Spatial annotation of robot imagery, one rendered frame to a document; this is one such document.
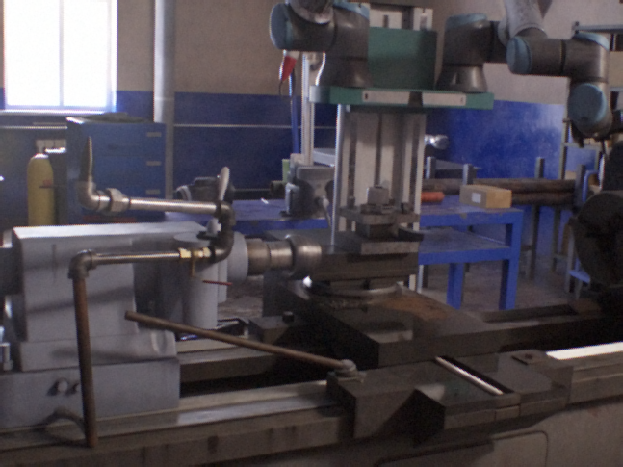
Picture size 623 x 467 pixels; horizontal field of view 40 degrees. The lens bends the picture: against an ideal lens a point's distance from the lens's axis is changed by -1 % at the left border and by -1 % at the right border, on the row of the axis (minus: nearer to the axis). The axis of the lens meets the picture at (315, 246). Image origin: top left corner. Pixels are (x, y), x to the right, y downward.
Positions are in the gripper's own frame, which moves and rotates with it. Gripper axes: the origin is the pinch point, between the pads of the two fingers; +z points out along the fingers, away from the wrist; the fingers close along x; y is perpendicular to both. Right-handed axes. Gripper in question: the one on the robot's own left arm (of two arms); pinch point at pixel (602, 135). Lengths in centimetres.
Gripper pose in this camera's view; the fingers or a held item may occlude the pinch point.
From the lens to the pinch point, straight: 241.7
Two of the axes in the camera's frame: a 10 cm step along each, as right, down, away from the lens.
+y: 0.8, 9.9, -1.5
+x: 9.0, -1.4, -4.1
